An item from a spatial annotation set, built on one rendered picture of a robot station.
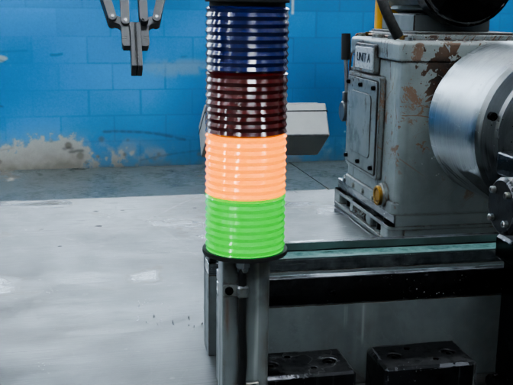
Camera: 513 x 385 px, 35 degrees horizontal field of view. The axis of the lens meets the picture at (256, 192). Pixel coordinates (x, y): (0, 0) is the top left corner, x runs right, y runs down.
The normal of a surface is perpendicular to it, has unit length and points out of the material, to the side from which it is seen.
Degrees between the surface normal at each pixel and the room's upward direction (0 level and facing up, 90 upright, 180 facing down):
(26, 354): 0
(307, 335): 90
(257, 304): 90
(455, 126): 88
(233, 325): 90
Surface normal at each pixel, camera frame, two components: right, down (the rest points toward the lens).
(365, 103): -0.98, 0.03
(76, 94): 0.22, 0.22
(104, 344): 0.01, -0.98
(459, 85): -0.86, -0.43
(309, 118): 0.18, -0.35
